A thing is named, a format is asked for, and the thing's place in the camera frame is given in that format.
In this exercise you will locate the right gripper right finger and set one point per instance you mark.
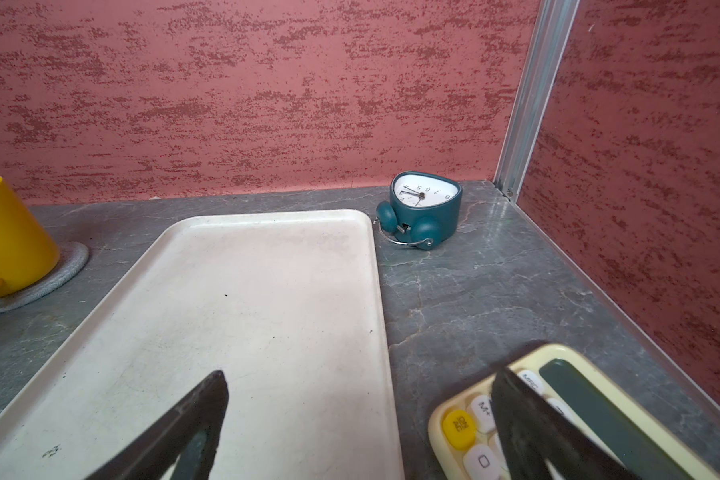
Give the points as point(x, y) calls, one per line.
point(537, 440)

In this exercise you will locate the grey woven round coaster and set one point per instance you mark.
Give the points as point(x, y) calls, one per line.
point(74, 256)

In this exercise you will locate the beige tray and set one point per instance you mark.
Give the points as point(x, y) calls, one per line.
point(286, 305)

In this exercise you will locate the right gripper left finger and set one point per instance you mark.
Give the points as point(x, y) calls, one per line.
point(183, 441)

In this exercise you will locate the yellow mug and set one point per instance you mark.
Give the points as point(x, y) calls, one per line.
point(27, 252)

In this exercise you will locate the teal cat mug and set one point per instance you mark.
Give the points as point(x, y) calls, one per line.
point(422, 210)

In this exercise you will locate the yellow calculator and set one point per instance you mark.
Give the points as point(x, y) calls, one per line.
point(464, 436)

